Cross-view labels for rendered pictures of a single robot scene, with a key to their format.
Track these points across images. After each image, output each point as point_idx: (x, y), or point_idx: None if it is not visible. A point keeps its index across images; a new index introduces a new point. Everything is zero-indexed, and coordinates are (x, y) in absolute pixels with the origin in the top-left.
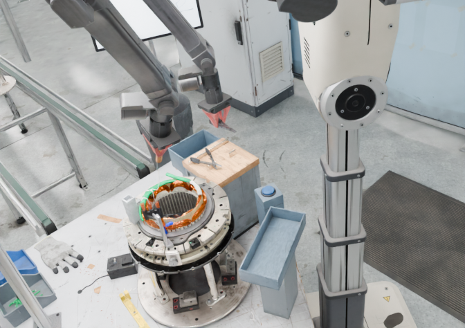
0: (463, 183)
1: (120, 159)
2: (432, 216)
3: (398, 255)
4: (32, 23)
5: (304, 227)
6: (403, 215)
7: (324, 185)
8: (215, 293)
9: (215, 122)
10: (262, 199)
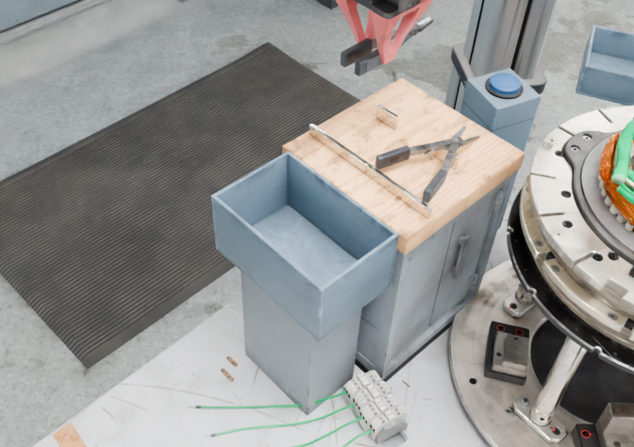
0: (41, 124)
1: None
2: (108, 178)
3: (190, 243)
4: None
5: (58, 393)
6: (92, 215)
7: None
8: None
9: (406, 33)
10: (533, 97)
